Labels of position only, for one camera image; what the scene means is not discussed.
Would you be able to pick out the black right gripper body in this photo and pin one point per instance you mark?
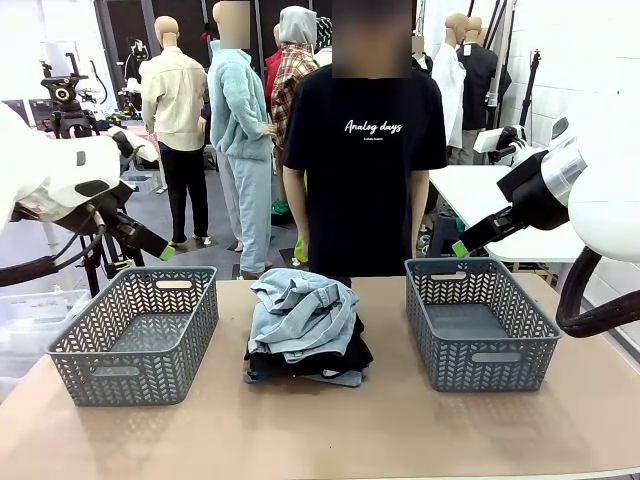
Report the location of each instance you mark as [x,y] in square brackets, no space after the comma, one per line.
[535,195]

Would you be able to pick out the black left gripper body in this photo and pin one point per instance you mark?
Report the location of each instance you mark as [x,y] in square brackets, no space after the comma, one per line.
[105,215]

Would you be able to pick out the light blue denim garment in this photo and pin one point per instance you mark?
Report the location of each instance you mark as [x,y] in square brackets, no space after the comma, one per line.
[300,315]

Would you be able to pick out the black sweat shorts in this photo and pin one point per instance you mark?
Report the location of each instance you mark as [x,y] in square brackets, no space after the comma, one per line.
[350,357]

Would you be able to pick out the dark blue denim shorts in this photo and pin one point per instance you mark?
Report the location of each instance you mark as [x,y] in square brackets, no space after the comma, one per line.
[345,378]

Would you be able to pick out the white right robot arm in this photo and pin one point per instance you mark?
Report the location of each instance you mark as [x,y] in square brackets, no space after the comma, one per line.
[610,200]

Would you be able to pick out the person's right forearm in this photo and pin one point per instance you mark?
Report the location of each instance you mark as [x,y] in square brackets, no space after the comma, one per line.
[292,210]

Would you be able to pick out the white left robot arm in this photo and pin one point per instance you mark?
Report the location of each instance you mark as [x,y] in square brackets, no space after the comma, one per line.
[50,165]

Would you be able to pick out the person's left forearm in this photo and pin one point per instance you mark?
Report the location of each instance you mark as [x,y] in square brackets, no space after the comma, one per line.
[420,210]

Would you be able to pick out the large white table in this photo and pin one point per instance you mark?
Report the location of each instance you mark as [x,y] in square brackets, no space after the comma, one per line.
[470,195]

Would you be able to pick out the grey floor bins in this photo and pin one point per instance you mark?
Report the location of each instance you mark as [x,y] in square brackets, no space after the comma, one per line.
[142,182]

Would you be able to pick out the grey lattice plastic basket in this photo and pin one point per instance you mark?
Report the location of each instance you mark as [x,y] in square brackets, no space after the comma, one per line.
[460,320]
[150,330]

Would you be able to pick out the black light stand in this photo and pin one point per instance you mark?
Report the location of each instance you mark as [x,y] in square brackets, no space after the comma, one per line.
[531,90]

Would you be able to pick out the person in black t-shirt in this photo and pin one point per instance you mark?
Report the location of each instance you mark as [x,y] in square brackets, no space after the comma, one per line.
[370,200]

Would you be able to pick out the mannequin in black shirt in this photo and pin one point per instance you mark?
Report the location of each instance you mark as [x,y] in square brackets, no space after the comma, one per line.
[477,85]

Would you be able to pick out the clear plastic storage boxes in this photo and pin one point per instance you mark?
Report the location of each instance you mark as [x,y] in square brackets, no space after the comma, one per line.
[30,320]

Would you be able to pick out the mannequin in cream jacket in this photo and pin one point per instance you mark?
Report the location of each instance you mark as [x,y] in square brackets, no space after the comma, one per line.
[172,100]

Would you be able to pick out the mannequin in white shirt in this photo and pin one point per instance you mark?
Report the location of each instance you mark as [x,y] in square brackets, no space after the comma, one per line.
[447,90]

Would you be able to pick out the mannequin in blue fleece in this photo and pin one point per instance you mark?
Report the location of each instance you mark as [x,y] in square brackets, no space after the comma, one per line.
[235,115]

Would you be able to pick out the mannequin in red top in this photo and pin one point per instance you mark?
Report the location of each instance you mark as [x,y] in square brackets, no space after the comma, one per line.
[272,70]

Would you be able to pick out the mannequin in plaid hooded shirt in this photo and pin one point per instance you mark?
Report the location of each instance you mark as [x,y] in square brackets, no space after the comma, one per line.
[295,75]

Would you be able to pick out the mannequin with patterned hat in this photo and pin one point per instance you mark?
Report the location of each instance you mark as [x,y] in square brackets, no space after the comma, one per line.
[324,32]

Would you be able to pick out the black camera tripod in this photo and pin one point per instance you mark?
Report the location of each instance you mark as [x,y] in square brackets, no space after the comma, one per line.
[67,107]

